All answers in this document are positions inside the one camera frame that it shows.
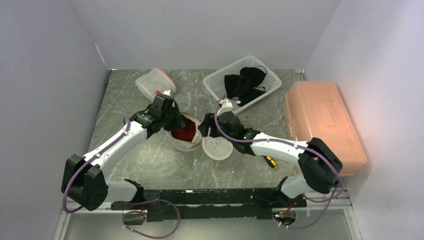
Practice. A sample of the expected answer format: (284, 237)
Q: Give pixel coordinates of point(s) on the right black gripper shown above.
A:
(209, 120)

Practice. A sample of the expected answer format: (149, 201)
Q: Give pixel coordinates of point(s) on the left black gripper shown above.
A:
(178, 123)

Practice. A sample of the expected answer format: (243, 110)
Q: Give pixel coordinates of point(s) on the red bra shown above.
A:
(187, 133)

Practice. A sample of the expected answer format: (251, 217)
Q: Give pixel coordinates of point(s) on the white mesh laundry bag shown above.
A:
(215, 148)

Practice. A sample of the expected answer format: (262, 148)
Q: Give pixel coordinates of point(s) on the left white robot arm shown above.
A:
(84, 182)

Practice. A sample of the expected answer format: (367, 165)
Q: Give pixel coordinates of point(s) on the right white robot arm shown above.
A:
(319, 167)

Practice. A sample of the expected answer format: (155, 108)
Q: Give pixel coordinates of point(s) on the black bra in basket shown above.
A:
(245, 87)

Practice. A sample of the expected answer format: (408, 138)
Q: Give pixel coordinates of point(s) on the white plastic basket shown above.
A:
(214, 82)

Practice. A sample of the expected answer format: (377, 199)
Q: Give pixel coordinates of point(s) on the black yellow short screwdriver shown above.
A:
(271, 162)

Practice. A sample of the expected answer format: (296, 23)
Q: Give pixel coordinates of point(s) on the orange translucent storage box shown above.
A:
(316, 109)

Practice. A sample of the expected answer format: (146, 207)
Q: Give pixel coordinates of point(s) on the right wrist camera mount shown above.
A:
(224, 106)

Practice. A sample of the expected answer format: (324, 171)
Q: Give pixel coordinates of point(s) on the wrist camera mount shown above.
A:
(224, 106)
(167, 94)

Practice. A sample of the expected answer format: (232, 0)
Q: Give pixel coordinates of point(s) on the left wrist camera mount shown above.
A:
(167, 94)

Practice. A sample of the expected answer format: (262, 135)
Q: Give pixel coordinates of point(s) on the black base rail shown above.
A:
(192, 204)

